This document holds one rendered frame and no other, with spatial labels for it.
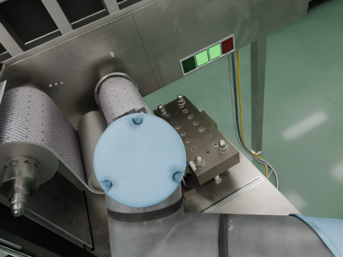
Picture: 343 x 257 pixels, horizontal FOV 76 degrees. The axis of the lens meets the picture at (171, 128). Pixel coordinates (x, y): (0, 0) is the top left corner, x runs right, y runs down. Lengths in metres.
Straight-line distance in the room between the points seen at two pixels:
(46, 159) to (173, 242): 0.41
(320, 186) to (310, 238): 1.73
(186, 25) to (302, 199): 1.44
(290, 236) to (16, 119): 0.55
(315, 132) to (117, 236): 2.11
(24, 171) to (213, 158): 0.52
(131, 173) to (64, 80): 0.67
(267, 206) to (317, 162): 1.28
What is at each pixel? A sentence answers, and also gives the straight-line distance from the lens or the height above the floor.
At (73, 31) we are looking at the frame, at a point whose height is 1.45.
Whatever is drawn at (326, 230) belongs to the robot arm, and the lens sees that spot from 0.22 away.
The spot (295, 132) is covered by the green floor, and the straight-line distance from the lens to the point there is 2.21.
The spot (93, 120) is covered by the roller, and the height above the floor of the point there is 1.23.
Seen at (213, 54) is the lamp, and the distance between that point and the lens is 0.96.
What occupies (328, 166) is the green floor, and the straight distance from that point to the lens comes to 2.05.
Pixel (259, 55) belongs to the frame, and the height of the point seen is 0.94.
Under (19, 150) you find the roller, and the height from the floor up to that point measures 1.38.
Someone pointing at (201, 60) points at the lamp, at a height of 1.18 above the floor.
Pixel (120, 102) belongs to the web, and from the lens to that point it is 0.61.
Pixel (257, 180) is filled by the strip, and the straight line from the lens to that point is 0.85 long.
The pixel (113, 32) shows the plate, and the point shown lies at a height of 1.41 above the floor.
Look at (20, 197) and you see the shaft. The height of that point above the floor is 1.34.
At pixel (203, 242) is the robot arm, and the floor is 1.44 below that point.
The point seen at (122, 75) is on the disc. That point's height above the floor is 1.30.
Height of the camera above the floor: 1.64
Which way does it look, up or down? 44 degrees down
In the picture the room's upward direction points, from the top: 21 degrees counter-clockwise
